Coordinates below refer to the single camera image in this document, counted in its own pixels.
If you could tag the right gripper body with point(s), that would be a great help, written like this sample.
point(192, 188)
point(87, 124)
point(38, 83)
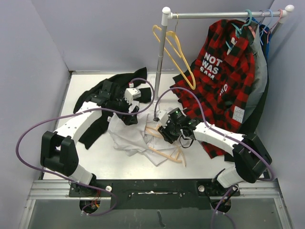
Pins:
point(171, 131)

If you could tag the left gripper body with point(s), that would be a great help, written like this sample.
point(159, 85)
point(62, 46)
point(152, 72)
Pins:
point(120, 105)

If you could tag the beige plastic hanger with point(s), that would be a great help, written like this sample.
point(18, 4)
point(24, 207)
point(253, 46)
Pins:
point(159, 151)

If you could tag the white shirt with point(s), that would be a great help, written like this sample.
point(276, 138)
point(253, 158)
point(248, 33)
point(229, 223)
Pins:
point(130, 138)

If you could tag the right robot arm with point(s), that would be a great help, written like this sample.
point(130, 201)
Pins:
point(250, 156)

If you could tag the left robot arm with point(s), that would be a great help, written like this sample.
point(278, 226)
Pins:
point(58, 148)

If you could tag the yellow plastic hanger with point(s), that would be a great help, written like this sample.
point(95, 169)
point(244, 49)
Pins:
point(173, 40)

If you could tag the red black plaid shirt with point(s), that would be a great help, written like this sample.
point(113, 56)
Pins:
point(213, 61)

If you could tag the teal hanger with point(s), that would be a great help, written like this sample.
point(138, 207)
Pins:
point(238, 31)

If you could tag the pink hanger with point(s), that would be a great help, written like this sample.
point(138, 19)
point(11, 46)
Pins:
point(276, 21)

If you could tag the blue hanger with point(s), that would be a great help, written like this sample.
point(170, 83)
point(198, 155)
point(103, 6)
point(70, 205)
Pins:
point(265, 26)

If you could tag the black hanging garment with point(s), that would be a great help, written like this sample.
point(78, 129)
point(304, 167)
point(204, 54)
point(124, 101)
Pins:
point(233, 96)

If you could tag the grey garment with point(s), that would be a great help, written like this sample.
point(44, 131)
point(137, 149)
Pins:
point(260, 76)

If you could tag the metal clothes rack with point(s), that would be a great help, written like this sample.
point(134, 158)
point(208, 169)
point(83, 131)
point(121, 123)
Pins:
point(161, 33)

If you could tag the blue garment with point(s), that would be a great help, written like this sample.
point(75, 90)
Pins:
point(265, 37)

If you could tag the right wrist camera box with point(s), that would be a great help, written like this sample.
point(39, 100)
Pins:
point(163, 117)

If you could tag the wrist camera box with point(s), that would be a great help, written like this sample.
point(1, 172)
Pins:
point(163, 117)
point(131, 94)

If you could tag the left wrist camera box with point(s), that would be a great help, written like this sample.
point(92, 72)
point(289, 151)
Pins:
point(131, 94)

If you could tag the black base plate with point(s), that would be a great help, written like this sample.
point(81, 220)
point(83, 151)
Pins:
point(157, 194)

